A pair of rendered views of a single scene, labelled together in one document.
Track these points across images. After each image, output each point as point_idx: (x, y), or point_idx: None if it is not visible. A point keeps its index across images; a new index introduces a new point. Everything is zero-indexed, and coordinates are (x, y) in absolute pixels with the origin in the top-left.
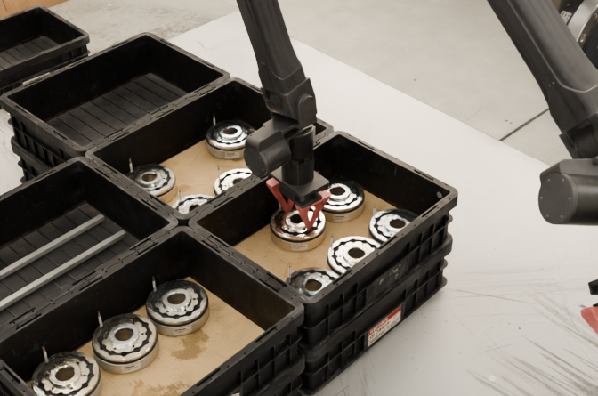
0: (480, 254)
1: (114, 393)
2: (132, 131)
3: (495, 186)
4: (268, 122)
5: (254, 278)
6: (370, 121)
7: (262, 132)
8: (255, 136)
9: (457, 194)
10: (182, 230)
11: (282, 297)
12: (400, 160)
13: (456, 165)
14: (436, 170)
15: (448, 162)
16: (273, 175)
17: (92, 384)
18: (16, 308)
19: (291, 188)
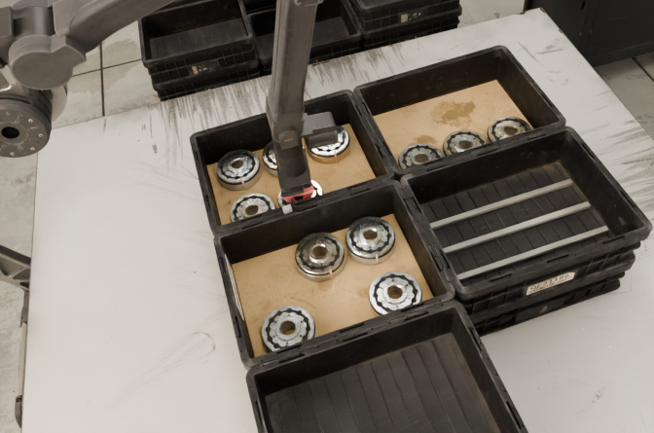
0: (170, 210)
1: (480, 129)
2: (396, 311)
3: (91, 270)
4: (307, 132)
5: (372, 115)
6: (97, 416)
7: (318, 122)
8: (326, 121)
9: (193, 133)
10: (400, 168)
11: (362, 97)
12: (199, 177)
13: (92, 308)
14: (113, 309)
15: (94, 315)
16: (309, 174)
17: (494, 121)
18: (538, 214)
19: (306, 157)
